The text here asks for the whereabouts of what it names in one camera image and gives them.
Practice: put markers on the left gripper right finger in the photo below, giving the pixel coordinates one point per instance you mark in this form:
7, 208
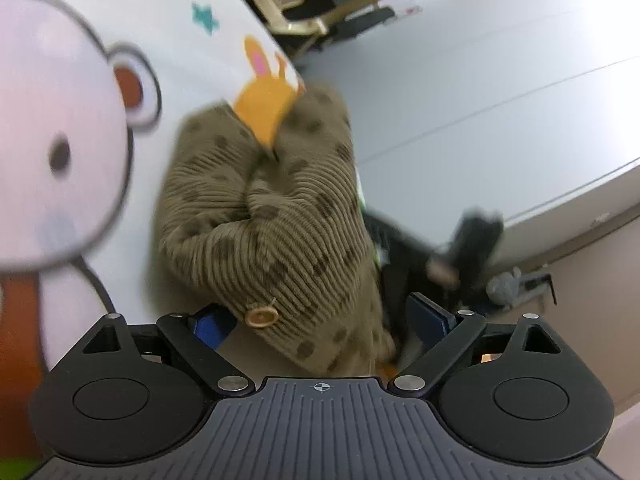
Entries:
446, 340

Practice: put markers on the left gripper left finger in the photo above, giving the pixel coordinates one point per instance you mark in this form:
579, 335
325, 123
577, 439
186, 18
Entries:
214, 371

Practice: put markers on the grey metal door hardware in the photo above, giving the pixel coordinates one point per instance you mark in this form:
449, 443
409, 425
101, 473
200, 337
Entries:
512, 288

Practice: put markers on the brown dotted corduroy garment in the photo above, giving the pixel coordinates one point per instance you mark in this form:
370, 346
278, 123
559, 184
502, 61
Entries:
276, 235

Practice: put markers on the cartoon animal print bedsheet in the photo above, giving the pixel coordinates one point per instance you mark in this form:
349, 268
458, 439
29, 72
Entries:
92, 93

